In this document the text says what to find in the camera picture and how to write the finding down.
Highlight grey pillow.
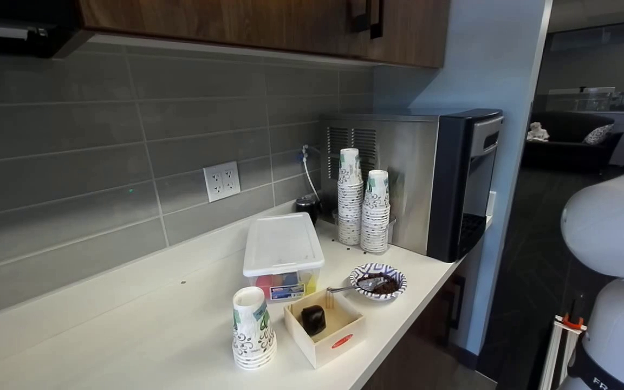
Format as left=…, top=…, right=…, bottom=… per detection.
left=580, top=121, right=615, bottom=147

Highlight small dark jar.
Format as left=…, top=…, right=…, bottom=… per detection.
left=293, top=193, right=328, bottom=224

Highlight brown coffee beans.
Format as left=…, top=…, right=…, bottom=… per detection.
left=358, top=272, right=401, bottom=294

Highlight light wooden box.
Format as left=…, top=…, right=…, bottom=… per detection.
left=281, top=289, right=365, bottom=370

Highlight clear plastic lidded container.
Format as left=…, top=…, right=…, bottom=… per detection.
left=240, top=210, right=327, bottom=304

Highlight steel and black appliance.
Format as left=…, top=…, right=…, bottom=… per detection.
left=320, top=107, right=504, bottom=264

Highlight dark open wall shelf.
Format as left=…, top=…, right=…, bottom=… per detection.
left=0, top=0, right=91, bottom=60

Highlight tall patterned paper cup stack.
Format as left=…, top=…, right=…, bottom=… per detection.
left=335, top=145, right=365, bottom=248
left=359, top=166, right=393, bottom=256

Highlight short patterned paper cup stack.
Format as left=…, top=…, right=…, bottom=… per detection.
left=229, top=284, right=279, bottom=372

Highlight blue patterned paper bowl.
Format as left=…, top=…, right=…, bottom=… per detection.
left=347, top=259, right=409, bottom=304

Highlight wooden cabinet door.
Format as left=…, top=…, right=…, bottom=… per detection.
left=75, top=0, right=371, bottom=59
left=364, top=0, right=451, bottom=72

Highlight white cloth bundle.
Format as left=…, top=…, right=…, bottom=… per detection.
left=527, top=119, right=549, bottom=145

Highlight white wall outlet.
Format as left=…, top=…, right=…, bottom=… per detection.
left=202, top=160, right=243, bottom=204

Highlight dark grey spoon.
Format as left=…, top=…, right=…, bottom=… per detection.
left=325, top=272, right=393, bottom=294

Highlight black cabinet door handle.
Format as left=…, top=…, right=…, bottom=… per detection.
left=368, top=0, right=388, bottom=42

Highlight small black object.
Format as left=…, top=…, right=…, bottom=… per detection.
left=299, top=304, right=328, bottom=337

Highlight dark sofa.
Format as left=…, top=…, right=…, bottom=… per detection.
left=523, top=108, right=624, bottom=176

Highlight thin grey hose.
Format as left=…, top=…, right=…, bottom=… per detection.
left=299, top=144, right=322, bottom=201

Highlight dark base cabinet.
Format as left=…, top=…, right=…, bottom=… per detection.
left=362, top=263, right=476, bottom=390

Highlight white pole with red tip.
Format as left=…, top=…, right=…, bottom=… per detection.
left=536, top=311, right=588, bottom=390

